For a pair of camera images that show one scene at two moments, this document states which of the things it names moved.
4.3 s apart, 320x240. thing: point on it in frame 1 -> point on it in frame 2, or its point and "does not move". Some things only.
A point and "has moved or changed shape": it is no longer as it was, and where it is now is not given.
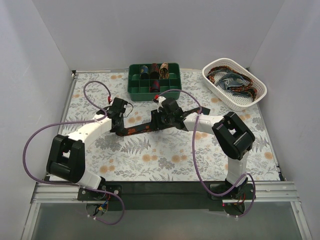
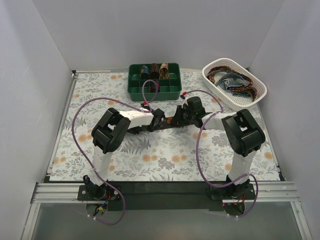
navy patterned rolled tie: (144, 73) does not move
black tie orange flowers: (132, 130) has moved or changed shape
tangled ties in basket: (234, 82) does not move
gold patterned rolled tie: (164, 71) does not move
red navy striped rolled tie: (155, 87) does not move
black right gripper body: (155, 121) -> (179, 114)
